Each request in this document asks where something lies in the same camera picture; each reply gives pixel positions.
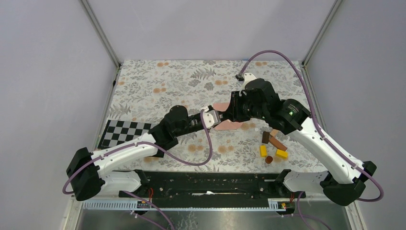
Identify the reddish brown wooden block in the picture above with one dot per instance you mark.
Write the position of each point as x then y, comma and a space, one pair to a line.
277, 144

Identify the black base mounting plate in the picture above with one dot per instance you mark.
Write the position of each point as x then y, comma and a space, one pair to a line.
210, 189

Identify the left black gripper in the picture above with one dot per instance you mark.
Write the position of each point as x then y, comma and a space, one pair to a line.
221, 119

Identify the dark brown wooden block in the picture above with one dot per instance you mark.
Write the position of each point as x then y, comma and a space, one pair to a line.
265, 137

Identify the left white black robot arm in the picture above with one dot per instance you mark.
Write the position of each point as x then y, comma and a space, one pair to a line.
92, 173

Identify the small brown wooden cylinder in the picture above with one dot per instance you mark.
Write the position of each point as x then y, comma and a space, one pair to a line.
269, 159

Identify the yellow block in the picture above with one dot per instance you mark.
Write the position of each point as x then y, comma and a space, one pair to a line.
281, 154
263, 151

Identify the floral patterned table mat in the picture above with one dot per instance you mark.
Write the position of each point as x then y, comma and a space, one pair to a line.
146, 90

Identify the right aluminium frame post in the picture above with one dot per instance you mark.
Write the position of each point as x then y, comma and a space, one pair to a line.
325, 25

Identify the aluminium frame post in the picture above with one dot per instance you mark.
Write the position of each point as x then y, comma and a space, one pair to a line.
325, 25
100, 32

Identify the yellow block near front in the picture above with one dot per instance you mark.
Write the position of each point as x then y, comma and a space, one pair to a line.
263, 151

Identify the white slotted cable duct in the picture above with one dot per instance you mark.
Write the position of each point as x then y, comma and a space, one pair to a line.
138, 205

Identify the black grey checkerboard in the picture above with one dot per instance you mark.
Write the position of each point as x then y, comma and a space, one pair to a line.
117, 132

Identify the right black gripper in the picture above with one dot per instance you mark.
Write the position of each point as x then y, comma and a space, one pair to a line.
233, 112

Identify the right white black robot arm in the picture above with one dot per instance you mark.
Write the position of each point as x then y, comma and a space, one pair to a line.
343, 182

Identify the yellow block right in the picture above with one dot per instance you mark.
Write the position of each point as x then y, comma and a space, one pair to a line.
281, 154

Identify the light wooden block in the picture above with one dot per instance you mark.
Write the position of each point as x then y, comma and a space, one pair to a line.
274, 132

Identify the left aluminium frame post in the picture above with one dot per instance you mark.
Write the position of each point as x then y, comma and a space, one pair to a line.
100, 32

